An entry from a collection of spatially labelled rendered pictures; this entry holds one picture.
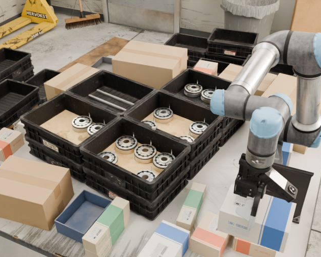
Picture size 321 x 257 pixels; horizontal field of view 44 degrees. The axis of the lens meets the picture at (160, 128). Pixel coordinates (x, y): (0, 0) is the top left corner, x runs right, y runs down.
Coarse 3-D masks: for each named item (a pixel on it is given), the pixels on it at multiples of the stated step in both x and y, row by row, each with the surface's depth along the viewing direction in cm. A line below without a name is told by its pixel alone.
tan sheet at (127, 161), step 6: (114, 144) 192; (138, 144) 191; (108, 150) 188; (120, 156) 185; (126, 156) 185; (132, 156) 185; (120, 162) 181; (126, 162) 181; (132, 162) 181; (138, 162) 181; (126, 168) 178; (132, 168) 178; (138, 168) 178; (144, 168) 178; (150, 168) 178; (156, 174) 175
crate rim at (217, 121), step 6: (150, 96) 207; (174, 96) 207; (144, 102) 204; (192, 102) 202; (132, 108) 198; (204, 108) 198; (126, 114) 194; (138, 120) 190; (216, 120) 190; (150, 126) 186; (210, 126) 186; (162, 132) 183; (204, 132) 182; (180, 138) 179; (198, 138) 179; (192, 144) 176
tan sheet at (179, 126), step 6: (150, 114) 212; (174, 114) 212; (174, 120) 207; (180, 120) 207; (186, 120) 207; (162, 126) 203; (168, 126) 203; (174, 126) 203; (180, 126) 203; (186, 126) 203; (168, 132) 199; (174, 132) 199; (180, 132) 199; (186, 132) 199
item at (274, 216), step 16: (224, 208) 118; (272, 208) 118; (288, 208) 117; (224, 224) 120; (240, 224) 117; (256, 224) 114; (272, 224) 113; (288, 224) 113; (256, 240) 117; (272, 240) 115
